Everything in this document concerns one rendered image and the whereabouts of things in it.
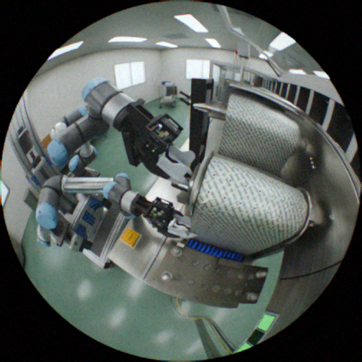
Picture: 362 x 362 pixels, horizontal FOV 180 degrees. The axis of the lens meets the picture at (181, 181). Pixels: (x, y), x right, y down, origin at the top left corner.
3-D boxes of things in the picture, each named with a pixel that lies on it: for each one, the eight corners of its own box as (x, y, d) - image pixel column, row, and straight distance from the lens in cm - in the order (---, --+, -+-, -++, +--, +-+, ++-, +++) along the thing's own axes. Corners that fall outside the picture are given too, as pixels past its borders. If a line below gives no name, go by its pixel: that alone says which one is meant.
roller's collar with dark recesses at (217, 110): (211, 114, 49) (213, 98, 47) (227, 118, 48) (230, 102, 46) (207, 119, 43) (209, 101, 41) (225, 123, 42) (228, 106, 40)
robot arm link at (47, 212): (50, 230, 110) (62, 192, 62) (50, 250, 106) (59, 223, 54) (38, 225, 110) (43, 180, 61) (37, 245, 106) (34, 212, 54)
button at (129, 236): (128, 228, 64) (127, 226, 62) (140, 235, 61) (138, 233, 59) (121, 240, 64) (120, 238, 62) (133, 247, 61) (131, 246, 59)
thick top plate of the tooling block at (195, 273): (173, 243, 50) (172, 240, 44) (261, 268, 60) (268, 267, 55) (154, 277, 51) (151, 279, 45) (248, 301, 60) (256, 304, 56)
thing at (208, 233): (188, 235, 46) (193, 215, 28) (246, 253, 51) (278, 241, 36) (188, 236, 46) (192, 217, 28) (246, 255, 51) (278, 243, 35)
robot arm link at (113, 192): (118, 188, 56) (110, 175, 50) (138, 198, 49) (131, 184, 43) (108, 202, 54) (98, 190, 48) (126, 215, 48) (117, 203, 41)
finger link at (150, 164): (166, 182, 26) (135, 151, 25) (163, 184, 27) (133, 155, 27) (177, 167, 28) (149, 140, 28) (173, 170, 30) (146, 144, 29)
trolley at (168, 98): (161, 103, 570) (160, 81, 553) (175, 102, 565) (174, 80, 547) (158, 109, 484) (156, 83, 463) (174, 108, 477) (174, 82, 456)
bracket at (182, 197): (182, 214, 62) (182, 169, 36) (194, 219, 61) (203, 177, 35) (177, 223, 60) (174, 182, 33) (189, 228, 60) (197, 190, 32)
